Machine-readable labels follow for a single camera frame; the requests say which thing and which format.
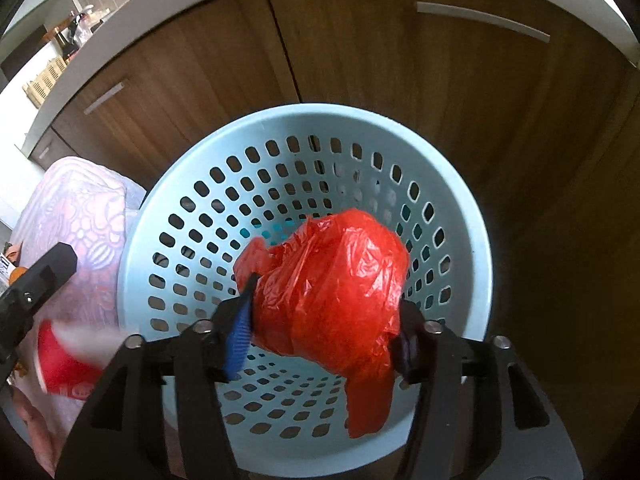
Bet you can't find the wooden kitchen cabinet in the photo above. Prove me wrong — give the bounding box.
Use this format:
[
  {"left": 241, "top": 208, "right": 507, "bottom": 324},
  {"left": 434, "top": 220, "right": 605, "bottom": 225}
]
[{"left": 27, "top": 0, "right": 639, "bottom": 467}]

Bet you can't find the light blue perforated basket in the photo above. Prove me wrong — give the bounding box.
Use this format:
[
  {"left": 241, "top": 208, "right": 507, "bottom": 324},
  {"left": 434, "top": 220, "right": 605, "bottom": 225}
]
[{"left": 117, "top": 104, "right": 492, "bottom": 478}]

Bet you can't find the dark sauce bottle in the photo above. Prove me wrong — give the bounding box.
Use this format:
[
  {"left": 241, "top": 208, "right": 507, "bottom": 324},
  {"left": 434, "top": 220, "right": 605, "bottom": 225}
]
[{"left": 53, "top": 27, "right": 78, "bottom": 62}]

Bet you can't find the red white paper cup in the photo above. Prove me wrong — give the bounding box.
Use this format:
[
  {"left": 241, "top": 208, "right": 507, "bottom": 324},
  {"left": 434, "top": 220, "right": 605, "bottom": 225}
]
[{"left": 34, "top": 320, "right": 127, "bottom": 401}]

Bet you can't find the red plastic bag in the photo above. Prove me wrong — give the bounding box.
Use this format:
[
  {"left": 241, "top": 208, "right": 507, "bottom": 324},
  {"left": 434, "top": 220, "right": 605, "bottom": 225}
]
[{"left": 233, "top": 209, "right": 409, "bottom": 439}]

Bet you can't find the pink patterned tablecloth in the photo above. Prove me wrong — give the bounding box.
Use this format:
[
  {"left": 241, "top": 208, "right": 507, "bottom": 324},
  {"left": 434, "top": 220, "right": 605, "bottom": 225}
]
[{"left": 11, "top": 157, "right": 146, "bottom": 476}]

